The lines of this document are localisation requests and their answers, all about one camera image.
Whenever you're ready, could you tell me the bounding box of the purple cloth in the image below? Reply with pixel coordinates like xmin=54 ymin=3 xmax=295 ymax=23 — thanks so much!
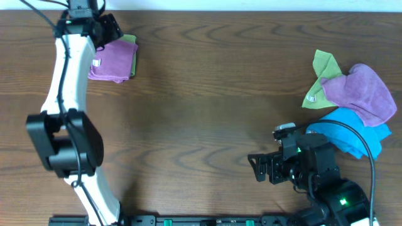
xmin=88 ymin=39 xmax=134 ymax=83
xmin=321 ymin=63 xmax=397 ymax=127

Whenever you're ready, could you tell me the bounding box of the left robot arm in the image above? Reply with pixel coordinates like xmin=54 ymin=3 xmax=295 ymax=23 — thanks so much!
xmin=26 ymin=14 xmax=129 ymax=225

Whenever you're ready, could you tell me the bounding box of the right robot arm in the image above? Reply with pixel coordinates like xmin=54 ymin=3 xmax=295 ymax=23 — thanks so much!
xmin=247 ymin=129 xmax=377 ymax=225

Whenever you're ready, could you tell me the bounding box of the folded green cloth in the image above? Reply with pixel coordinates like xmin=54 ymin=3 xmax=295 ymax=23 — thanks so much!
xmin=120 ymin=35 xmax=138 ymax=77

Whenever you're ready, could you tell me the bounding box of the blue cloth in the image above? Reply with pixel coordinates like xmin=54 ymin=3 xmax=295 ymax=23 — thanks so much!
xmin=306 ymin=108 xmax=392 ymax=159

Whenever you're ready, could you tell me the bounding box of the crumpled green cloth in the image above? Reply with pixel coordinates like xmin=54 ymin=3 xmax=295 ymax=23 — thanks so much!
xmin=301 ymin=50 xmax=342 ymax=109

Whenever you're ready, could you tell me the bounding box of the crumpled purple cloth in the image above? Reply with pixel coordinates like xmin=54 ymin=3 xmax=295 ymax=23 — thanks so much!
xmin=321 ymin=63 xmax=397 ymax=127

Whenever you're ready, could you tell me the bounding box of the right black cable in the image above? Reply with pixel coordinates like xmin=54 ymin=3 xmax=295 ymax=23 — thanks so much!
xmin=295 ymin=119 xmax=376 ymax=226

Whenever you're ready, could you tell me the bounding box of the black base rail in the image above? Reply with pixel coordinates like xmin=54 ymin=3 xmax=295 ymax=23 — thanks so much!
xmin=47 ymin=214 xmax=301 ymax=226

